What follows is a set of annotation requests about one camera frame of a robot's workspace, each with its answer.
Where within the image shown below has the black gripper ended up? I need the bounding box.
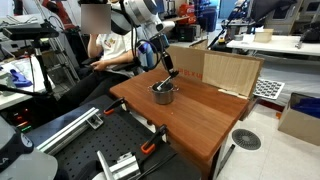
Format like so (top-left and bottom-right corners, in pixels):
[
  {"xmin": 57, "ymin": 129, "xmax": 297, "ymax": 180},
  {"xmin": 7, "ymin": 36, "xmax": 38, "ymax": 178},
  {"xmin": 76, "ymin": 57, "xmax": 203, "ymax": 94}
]
[{"xmin": 161, "ymin": 49, "xmax": 180, "ymax": 81}]

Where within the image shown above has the white black marker pen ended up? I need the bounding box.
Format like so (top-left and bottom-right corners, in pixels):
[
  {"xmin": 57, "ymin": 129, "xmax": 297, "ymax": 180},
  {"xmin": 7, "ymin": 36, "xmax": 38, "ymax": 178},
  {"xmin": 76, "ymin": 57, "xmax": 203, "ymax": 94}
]
[{"xmin": 156, "ymin": 76, "xmax": 172, "ymax": 92}]

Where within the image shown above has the brown cardboard with red print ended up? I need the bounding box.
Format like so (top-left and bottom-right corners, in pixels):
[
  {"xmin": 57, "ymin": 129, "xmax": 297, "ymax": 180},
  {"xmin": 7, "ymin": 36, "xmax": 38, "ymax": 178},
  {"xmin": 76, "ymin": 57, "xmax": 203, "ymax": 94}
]
[{"xmin": 163, "ymin": 44, "xmax": 205, "ymax": 81}]

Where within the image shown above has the small stainless steel pot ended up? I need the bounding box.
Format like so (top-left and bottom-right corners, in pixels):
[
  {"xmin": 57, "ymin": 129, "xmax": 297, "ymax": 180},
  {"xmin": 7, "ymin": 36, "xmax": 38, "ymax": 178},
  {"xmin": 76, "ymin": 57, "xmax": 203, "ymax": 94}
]
[{"xmin": 147, "ymin": 80, "xmax": 180, "ymax": 106}]

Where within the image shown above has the office chair with blue jacket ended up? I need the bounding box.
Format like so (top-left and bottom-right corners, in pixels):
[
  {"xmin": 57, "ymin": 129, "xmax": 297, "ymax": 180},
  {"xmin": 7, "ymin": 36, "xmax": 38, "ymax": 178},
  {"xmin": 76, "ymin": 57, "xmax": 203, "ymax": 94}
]
[{"xmin": 99, "ymin": 26, "xmax": 156, "ymax": 80}]

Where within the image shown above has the brown wooden table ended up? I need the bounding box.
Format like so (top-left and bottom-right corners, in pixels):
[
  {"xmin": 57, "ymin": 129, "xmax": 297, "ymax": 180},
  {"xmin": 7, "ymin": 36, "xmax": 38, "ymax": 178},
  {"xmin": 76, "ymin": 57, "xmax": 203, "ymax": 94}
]
[{"xmin": 109, "ymin": 68, "xmax": 250, "ymax": 180}]

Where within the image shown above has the pale corrugated cardboard sheet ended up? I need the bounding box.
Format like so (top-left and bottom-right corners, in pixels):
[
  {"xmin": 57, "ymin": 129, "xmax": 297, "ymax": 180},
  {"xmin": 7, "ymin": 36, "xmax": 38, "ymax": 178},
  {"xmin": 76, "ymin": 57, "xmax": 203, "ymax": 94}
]
[{"xmin": 201, "ymin": 51, "xmax": 265, "ymax": 100}]

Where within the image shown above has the red Coca-Cola container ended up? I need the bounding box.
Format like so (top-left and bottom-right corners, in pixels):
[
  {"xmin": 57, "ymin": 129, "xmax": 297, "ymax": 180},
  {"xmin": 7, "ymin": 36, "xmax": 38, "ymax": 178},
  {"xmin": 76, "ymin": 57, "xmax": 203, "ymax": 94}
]
[{"xmin": 176, "ymin": 3, "xmax": 198, "ymax": 25}]

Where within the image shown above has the seated person in white shirt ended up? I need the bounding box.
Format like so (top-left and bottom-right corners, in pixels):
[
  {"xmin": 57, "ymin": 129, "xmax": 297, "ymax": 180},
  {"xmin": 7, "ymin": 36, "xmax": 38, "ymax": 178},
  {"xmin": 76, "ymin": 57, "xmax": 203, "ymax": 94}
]
[{"xmin": 54, "ymin": 0, "xmax": 141, "ymax": 112}]

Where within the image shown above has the black orange bar clamp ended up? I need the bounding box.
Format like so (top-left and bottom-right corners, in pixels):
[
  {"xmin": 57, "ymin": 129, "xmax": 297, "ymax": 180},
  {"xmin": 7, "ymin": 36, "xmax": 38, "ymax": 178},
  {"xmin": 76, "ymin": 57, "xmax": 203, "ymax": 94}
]
[
  {"xmin": 139, "ymin": 124, "xmax": 168, "ymax": 156},
  {"xmin": 103, "ymin": 97, "xmax": 126, "ymax": 117}
]

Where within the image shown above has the black diagonal pole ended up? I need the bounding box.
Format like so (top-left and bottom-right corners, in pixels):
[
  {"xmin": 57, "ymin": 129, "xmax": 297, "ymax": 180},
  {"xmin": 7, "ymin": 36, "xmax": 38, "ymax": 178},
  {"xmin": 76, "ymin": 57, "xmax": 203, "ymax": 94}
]
[{"xmin": 206, "ymin": 0, "xmax": 250, "ymax": 50}]

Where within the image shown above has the black perforated breadboard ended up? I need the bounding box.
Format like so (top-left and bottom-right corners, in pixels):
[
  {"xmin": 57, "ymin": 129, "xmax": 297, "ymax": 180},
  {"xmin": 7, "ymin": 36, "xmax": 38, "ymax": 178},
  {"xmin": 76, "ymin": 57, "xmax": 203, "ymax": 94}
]
[{"xmin": 53, "ymin": 94, "xmax": 203, "ymax": 180}]

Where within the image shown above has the black white calibration board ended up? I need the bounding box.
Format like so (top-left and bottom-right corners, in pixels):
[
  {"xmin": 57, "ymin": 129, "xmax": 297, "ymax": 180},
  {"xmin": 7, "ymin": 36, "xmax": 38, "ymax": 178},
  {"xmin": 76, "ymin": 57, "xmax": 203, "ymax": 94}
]
[{"xmin": 252, "ymin": 77, "xmax": 286, "ymax": 101}]

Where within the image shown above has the round black floor drain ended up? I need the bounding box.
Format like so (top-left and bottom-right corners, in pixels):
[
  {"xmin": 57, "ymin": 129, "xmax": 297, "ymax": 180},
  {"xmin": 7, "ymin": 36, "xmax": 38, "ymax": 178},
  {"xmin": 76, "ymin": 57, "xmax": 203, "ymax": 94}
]
[{"xmin": 231, "ymin": 128, "xmax": 262, "ymax": 151}]

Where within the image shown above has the pale wooden box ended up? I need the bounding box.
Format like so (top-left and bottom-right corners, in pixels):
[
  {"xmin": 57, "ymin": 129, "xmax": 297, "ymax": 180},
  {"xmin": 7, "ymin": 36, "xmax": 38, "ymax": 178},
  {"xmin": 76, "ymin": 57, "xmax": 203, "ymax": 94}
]
[{"xmin": 253, "ymin": 28, "xmax": 275, "ymax": 44}]

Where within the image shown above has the grey stepladder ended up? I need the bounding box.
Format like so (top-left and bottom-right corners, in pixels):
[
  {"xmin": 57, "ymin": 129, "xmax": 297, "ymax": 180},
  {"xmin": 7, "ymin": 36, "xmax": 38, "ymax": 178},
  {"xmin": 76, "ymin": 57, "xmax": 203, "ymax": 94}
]
[{"xmin": 39, "ymin": 33, "xmax": 82, "ymax": 86}]

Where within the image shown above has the white work table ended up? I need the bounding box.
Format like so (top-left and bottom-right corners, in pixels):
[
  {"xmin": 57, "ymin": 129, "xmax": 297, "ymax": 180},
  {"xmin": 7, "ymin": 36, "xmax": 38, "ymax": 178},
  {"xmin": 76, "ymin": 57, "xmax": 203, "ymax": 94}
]
[{"xmin": 226, "ymin": 33, "xmax": 320, "ymax": 58}]

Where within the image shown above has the open cardboard box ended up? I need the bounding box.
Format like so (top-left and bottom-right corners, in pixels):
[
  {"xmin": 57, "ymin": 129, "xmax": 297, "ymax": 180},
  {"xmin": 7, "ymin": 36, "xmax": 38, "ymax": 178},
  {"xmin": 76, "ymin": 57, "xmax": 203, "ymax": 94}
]
[{"xmin": 277, "ymin": 92, "xmax": 320, "ymax": 147}]

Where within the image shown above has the blue item in box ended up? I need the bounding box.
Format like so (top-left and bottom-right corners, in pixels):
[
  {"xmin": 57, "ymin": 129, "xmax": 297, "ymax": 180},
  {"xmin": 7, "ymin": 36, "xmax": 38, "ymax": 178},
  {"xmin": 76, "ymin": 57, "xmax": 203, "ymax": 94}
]
[{"xmin": 291, "ymin": 97, "xmax": 320, "ymax": 120}]

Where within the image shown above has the blue plastic object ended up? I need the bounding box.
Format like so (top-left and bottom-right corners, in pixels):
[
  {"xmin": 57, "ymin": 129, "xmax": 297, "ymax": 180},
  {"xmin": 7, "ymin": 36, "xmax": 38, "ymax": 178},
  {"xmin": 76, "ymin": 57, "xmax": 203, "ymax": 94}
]
[{"xmin": 9, "ymin": 68, "xmax": 33, "ymax": 89}]

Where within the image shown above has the white side table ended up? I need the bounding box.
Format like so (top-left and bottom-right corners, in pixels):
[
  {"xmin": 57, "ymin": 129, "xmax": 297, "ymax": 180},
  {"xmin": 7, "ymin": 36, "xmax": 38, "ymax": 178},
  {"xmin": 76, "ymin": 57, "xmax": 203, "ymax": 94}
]
[{"xmin": 0, "ymin": 56, "xmax": 56, "ymax": 111}]

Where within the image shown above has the black device with red lights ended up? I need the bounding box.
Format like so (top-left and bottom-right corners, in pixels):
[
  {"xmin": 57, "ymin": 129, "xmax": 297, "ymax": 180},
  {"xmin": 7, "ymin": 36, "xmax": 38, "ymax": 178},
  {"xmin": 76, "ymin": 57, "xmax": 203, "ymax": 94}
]
[{"xmin": 9, "ymin": 106, "xmax": 35, "ymax": 133}]

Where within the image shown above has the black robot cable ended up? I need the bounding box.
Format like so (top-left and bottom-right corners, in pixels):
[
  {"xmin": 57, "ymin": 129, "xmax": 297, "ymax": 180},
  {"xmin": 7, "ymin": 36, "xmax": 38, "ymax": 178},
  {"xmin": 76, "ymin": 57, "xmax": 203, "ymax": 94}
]
[{"xmin": 130, "ymin": 6, "xmax": 165, "ymax": 73}]

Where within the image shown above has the short aluminium extrusion bracket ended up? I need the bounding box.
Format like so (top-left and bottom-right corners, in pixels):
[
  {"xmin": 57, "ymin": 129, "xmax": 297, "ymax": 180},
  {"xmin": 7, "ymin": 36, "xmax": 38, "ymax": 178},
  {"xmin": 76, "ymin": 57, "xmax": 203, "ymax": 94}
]
[{"xmin": 96, "ymin": 150, "xmax": 141, "ymax": 180}]

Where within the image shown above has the long aluminium extrusion rail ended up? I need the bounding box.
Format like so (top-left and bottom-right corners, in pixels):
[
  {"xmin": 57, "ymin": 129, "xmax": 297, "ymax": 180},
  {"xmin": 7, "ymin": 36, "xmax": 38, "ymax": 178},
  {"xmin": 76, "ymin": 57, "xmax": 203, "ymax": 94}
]
[{"xmin": 35, "ymin": 106, "xmax": 105, "ymax": 156}]

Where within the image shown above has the black camera on tripod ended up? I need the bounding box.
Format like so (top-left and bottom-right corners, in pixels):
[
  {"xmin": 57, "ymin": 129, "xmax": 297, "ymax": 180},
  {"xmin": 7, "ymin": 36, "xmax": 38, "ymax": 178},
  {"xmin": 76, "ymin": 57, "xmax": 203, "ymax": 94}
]
[{"xmin": 0, "ymin": 21, "xmax": 60, "ymax": 96}]

